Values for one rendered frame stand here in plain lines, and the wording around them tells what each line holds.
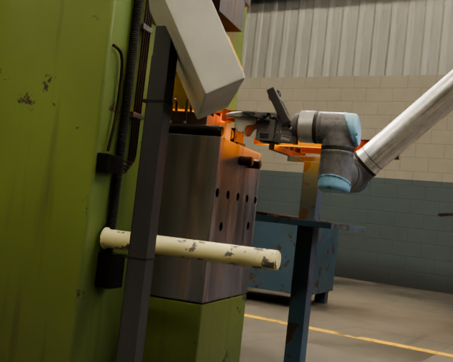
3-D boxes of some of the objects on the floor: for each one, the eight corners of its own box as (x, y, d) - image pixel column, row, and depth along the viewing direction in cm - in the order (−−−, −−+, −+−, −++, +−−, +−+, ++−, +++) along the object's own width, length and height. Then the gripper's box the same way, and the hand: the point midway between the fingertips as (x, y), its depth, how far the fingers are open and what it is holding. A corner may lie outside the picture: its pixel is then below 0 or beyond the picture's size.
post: (120, 559, 132) (180, 30, 138) (110, 568, 128) (172, 24, 134) (102, 553, 133) (163, 30, 139) (92, 562, 130) (155, 24, 135)
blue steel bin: (331, 303, 619) (339, 227, 623) (304, 310, 546) (314, 224, 550) (216, 284, 670) (224, 214, 674) (177, 288, 597) (187, 210, 601)
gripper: (291, 141, 179) (218, 136, 186) (303, 146, 191) (234, 142, 198) (295, 109, 179) (222, 105, 187) (305, 118, 191) (236, 114, 199)
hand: (233, 115), depth 192 cm, fingers open, 6 cm apart
